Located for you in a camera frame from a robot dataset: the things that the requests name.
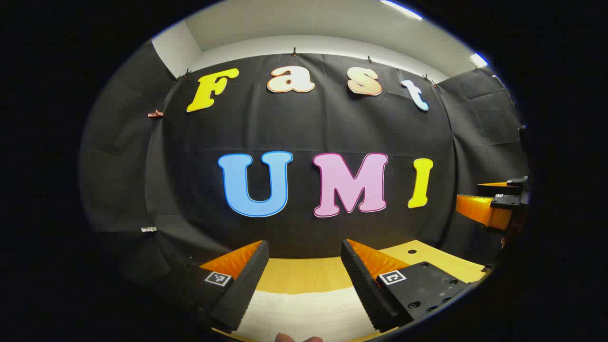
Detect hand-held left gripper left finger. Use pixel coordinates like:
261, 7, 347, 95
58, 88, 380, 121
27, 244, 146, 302
157, 240, 270, 333

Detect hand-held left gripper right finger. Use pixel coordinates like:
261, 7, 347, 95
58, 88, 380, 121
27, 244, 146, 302
341, 239, 475, 333

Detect white jeans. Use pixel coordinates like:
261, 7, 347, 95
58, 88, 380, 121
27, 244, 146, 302
236, 286, 377, 342

